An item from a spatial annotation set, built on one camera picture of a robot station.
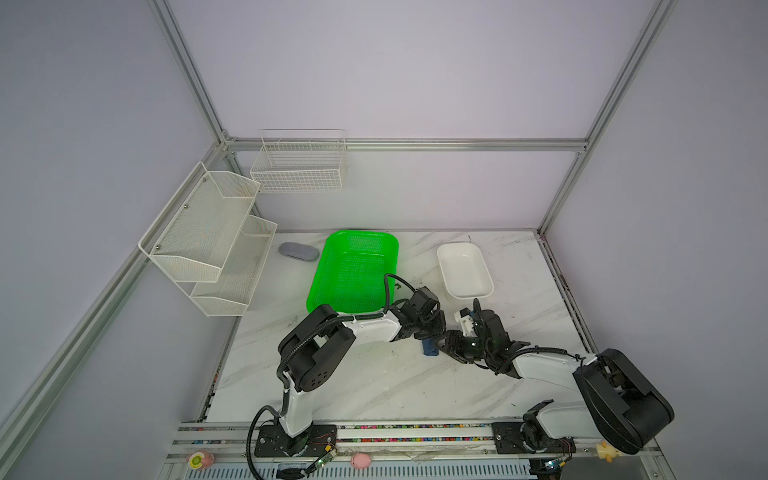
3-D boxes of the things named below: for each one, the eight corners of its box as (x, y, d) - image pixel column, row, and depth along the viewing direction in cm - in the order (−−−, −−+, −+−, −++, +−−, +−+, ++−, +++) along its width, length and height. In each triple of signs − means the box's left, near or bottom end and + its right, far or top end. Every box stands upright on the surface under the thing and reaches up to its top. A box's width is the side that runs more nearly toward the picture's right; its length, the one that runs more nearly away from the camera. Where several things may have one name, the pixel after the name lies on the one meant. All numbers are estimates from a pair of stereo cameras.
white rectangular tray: (442, 304, 101) (444, 295, 96) (435, 252, 116) (437, 242, 112) (492, 304, 101) (496, 295, 97) (479, 252, 116) (482, 242, 112)
